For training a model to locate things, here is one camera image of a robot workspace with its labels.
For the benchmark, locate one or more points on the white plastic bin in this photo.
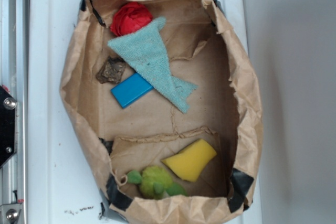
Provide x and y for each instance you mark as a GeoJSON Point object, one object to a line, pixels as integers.
{"type": "Point", "coordinates": [60, 185]}

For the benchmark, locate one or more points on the light blue terry cloth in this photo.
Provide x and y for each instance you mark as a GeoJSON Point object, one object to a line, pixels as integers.
{"type": "Point", "coordinates": [145, 51]}

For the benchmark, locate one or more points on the black metal bracket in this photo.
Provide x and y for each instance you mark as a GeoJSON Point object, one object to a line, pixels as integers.
{"type": "Point", "coordinates": [8, 126]}

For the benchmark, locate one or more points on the blue rectangular block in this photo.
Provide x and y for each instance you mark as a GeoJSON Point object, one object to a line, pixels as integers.
{"type": "Point", "coordinates": [130, 90]}

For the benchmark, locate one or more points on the red crumpled paper ball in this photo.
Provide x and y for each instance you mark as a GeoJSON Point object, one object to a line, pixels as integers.
{"type": "Point", "coordinates": [130, 18]}

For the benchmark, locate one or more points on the yellow green sponge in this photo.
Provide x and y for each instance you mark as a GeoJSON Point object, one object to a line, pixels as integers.
{"type": "Point", "coordinates": [190, 162]}

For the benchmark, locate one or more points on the brown paper bag tray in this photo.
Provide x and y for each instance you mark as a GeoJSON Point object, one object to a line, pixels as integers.
{"type": "Point", "coordinates": [225, 110]}

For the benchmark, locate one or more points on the aluminium frame rail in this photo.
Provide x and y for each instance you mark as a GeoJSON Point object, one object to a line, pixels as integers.
{"type": "Point", "coordinates": [14, 71]}

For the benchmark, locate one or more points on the silver corner bracket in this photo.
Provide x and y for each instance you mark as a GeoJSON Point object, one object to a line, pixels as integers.
{"type": "Point", "coordinates": [11, 213]}

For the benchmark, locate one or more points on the green plush toy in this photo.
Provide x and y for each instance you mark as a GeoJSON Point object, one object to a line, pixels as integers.
{"type": "Point", "coordinates": [155, 182]}

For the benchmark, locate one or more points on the brown bark piece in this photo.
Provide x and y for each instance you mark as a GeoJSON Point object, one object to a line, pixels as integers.
{"type": "Point", "coordinates": [111, 71]}

